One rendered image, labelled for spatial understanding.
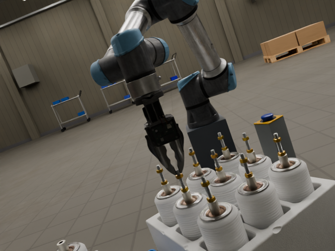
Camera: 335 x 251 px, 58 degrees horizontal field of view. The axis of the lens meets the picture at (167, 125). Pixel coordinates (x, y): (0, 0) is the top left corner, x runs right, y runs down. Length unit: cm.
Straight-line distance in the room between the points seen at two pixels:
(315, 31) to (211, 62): 550
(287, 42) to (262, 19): 528
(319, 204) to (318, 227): 5
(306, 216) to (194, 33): 74
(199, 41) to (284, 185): 64
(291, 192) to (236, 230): 20
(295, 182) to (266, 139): 28
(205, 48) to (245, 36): 1031
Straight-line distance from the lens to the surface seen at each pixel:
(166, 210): 89
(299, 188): 82
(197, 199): 80
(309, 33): 665
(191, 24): 117
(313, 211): 81
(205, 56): 124
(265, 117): 104
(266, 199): 74
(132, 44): 70
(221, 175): 84
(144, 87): 69
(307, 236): 81
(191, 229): 80
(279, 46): 650
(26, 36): 1231
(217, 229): 68
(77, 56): 1164
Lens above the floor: 58
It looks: 9 degrees down
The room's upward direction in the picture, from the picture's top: 21 degrees counter-clockwise
